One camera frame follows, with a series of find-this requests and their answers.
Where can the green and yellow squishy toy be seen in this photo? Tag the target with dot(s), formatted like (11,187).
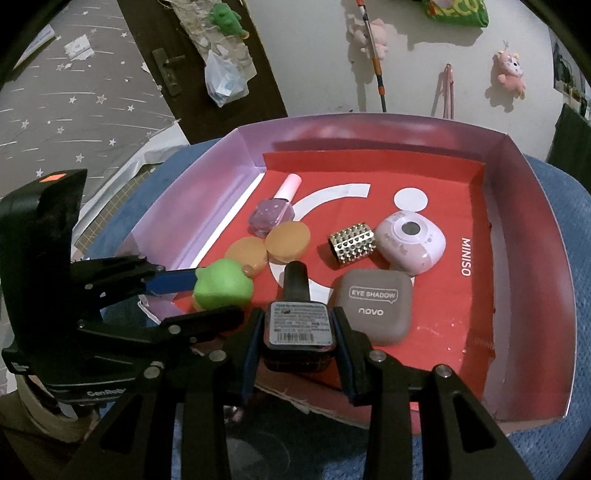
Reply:
(221,286)

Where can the pink rounded compact device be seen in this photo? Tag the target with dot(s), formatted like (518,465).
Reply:
(411,240)

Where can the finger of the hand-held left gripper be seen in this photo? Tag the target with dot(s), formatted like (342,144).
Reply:
(198,325)
(173,280)

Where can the table with dark cloth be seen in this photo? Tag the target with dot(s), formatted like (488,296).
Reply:
(570,138)

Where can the pink pig plush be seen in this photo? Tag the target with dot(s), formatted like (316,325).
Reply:
(508,74)

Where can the pale pink plush toy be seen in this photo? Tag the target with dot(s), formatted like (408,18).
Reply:
(379,37)

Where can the pink and red cardboard box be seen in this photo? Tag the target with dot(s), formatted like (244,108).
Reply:
(508,207)

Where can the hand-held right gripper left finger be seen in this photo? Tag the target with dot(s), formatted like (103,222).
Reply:
(251,353)

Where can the grey eye shadow case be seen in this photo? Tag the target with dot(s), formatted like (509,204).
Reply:
(374,309)

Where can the clear round plastic piece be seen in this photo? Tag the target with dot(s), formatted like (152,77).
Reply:
(261,445)

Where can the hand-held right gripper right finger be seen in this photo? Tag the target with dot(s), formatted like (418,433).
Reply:
(344,357)

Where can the purple nail polish bottle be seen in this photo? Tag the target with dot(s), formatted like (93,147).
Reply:
(272,214)

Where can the grey star printed sheet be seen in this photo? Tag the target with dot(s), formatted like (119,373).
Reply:
(69,92)

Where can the green frog plush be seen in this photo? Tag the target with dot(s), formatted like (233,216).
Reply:
(226,18)

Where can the glossy orange round disc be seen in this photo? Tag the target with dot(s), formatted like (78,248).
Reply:
(247,254)

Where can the gold studded cylinder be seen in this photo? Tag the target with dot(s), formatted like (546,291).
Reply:
(353,244)

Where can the green printed bag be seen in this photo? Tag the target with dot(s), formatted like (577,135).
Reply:
(457,11)

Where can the dark nail polish bottle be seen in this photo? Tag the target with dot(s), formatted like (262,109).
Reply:
(298,323)

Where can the clear plastic bag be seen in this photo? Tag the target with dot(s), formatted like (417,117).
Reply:
(224,81)

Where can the mop stick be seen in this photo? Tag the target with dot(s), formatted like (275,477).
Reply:
(371,50)

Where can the matte orange round disc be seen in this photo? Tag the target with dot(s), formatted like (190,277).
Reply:
(291,242)

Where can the dark brown door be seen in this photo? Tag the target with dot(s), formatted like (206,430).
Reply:
(258,106)

